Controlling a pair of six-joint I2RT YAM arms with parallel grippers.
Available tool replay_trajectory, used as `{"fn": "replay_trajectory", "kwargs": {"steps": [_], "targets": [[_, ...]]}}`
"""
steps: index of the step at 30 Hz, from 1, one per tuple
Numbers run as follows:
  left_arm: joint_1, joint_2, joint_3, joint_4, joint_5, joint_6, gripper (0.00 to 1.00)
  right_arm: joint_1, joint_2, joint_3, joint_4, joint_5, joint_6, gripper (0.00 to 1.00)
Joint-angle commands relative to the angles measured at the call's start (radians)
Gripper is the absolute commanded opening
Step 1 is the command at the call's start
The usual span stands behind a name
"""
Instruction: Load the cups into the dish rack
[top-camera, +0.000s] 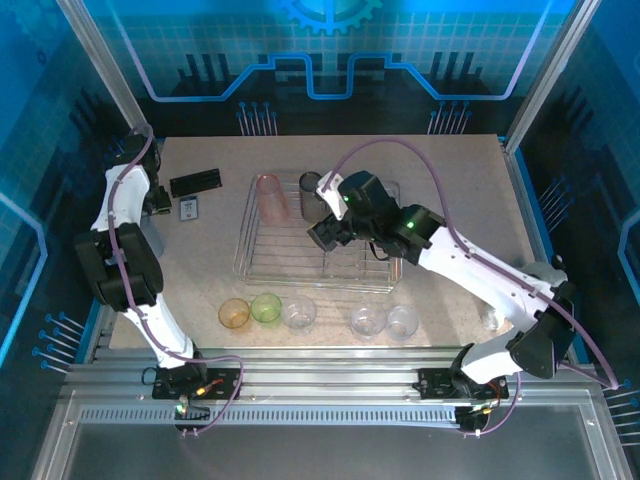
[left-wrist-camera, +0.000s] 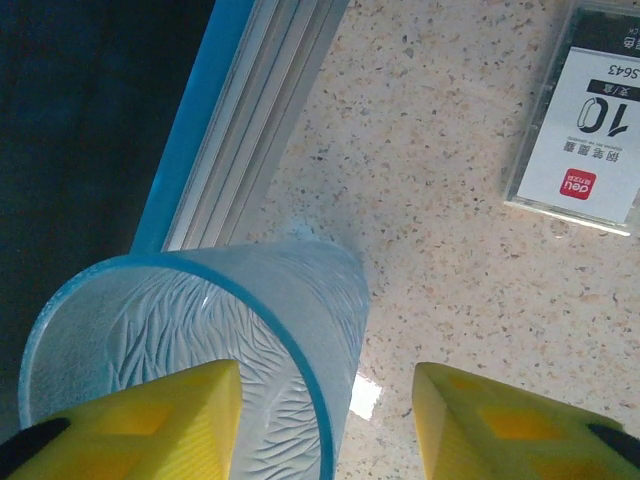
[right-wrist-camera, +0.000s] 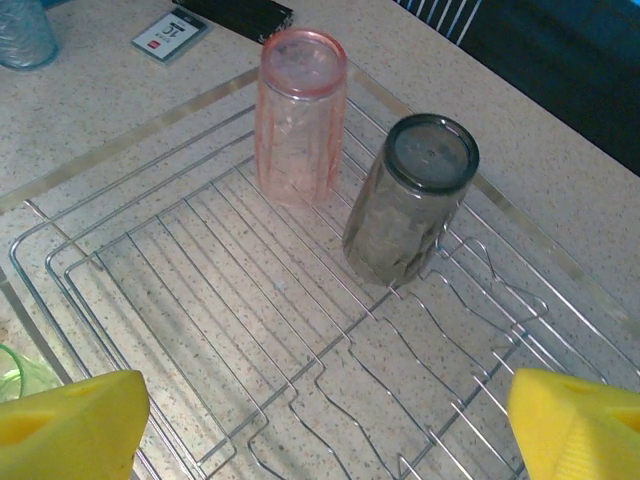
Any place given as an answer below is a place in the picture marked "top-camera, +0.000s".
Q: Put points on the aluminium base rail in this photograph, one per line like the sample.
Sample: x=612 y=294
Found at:
x=325 y=370

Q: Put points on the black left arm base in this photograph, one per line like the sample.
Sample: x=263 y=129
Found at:
x=220 y=385

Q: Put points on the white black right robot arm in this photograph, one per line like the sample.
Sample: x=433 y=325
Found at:
x=475 y=270

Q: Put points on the black-rimmed grey tumbler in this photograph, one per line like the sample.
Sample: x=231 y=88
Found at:
x=310 y=202

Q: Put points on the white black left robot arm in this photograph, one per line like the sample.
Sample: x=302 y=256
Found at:
x=100 y=270

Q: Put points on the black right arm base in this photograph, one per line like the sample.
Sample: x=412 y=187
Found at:
x=437 y=384

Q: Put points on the clear dimpled plastic cup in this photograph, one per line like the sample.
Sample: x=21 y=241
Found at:
x=368 y=320
x=402 y=322
x=298 y=314

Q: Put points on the pink plastic tumbler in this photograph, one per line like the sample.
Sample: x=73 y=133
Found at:
x=272 y=200

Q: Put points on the small white-label card case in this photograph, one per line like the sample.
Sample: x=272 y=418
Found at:
x=189 y=208

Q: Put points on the aluminium frame post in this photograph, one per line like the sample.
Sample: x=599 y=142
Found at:
x=100 y=65
x=550 y=65

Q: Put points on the aluminium side rail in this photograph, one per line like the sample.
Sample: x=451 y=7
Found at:
x=102 y=327
x=520 y=200

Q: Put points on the orange plastic cup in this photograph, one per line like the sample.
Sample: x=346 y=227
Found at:
x=234 y=314

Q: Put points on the green plastic cup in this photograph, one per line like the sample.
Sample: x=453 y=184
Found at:
x=266 y=307

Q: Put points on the black ridged bar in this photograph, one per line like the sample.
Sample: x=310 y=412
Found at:
x=196 y=182

